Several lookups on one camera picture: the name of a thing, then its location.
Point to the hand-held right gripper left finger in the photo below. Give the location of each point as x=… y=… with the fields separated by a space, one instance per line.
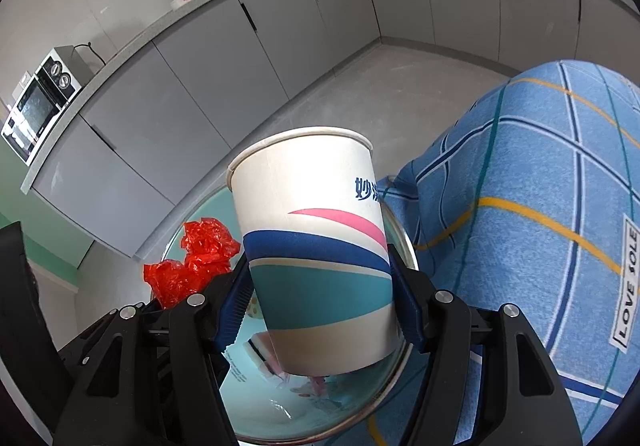
x=235 y=308

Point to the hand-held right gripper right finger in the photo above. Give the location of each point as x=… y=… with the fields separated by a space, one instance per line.
x=406 y=313

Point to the small white box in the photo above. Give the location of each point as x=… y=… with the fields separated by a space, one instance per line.
x=257 y=350

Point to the striped paper cup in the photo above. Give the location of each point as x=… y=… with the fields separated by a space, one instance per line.
x=310 y=236

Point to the teal trash bin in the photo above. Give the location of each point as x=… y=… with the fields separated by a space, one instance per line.
x=300 y=408

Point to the blue checked tablecloth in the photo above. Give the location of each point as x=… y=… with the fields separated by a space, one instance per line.
x=525 y=176

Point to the white microwave oven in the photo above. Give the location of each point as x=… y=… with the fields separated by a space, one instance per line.
x=35 y=111

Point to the grey base cabinets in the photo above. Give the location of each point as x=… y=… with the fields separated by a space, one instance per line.
x=200 y=76

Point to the grey kitchen counter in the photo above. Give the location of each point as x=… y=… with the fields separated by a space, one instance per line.
x=145 y=34

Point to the white wall outlet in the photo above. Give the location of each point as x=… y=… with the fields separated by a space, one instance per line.
x=22 y=84

